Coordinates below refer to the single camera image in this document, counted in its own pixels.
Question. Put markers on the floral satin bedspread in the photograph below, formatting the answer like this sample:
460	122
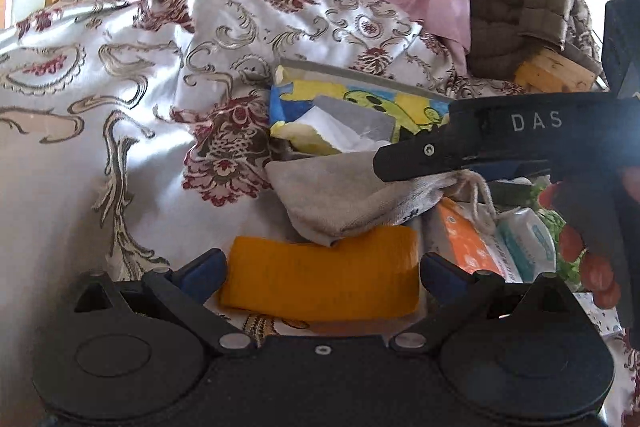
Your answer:
135	136

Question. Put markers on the grey tray with cartoon print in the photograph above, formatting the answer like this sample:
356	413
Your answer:
374	107

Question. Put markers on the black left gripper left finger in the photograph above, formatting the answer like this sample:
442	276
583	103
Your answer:
183	295

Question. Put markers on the orange white medicine box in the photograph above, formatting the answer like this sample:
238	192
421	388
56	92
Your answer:
448	230

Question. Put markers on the yellow cardboard box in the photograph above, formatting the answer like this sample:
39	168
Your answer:
551	72

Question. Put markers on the white plastic wipes packet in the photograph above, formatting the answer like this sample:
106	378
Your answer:
529	243

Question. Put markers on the person's right hand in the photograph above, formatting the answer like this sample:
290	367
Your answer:
596	273

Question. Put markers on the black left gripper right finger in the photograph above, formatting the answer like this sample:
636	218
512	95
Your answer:
459	296

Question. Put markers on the white tissue paper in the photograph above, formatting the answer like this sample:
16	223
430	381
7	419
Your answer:
318	133

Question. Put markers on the olive quilted jacket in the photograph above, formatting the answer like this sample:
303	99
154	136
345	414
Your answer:
505	33

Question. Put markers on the grey drawstring pouch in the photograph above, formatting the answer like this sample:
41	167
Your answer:
328	198

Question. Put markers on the orange cloth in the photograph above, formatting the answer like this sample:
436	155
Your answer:
373	276

